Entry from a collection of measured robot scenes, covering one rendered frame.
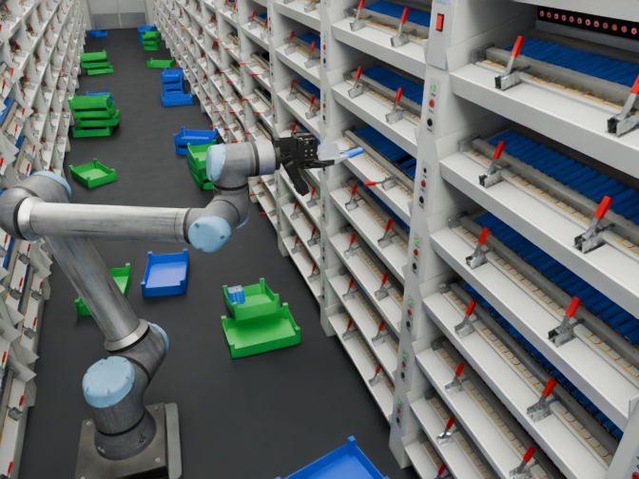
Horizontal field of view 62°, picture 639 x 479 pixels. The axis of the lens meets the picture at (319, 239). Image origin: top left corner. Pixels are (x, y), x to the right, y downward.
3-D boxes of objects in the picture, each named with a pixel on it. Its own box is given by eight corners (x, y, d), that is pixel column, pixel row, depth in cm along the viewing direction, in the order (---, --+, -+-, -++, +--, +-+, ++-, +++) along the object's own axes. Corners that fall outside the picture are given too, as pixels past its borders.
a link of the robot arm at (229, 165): (204, 175, 141) (202, 139, 136) (251, 170, 145) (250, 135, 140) (211, 190, 133) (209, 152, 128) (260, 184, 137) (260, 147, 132)
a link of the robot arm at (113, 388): (84, 431, 162) (67, 389, 153) (112, 389, 177) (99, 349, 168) (130, 436, 160) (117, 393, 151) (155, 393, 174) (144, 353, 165)
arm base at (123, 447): (89, 465, 163) (81, 443, 158) (101, 417, 179) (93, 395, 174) (153, 454, 165) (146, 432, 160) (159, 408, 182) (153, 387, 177)
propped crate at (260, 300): (224, 301, 254) (222, 285, 252) (265, 293, 260) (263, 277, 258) (235, 321, 226) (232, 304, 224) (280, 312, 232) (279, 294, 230)
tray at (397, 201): (414, 231, 141) (407, 202, 135) (333, 153, 190) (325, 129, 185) (479, 200, 143) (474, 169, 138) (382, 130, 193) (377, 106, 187)
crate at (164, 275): (185, 294, 259) (183, 279, 255) (143, 297, 257) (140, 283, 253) (189, 260, 285) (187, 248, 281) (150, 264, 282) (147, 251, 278)
